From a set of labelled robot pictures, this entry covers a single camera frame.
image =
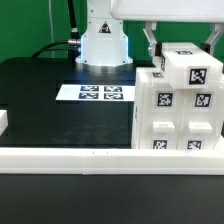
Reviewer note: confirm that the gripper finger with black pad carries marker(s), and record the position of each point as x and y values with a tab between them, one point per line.
217	32
155	47

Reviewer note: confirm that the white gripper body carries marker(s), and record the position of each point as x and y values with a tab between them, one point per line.
210	11

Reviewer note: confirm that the white cabinet top block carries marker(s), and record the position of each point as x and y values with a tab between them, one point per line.
186	66

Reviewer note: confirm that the white cabinet body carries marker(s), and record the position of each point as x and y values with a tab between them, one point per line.
144	74

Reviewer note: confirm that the white cabinet door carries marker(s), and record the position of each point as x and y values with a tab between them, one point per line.
161	114
202	118

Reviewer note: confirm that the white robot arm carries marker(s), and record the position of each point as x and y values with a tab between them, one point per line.
104	45

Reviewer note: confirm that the white marker base sheet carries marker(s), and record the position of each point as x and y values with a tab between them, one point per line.
109	93

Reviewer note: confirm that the white U-shaped obstacle frame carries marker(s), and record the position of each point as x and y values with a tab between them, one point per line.
79	161

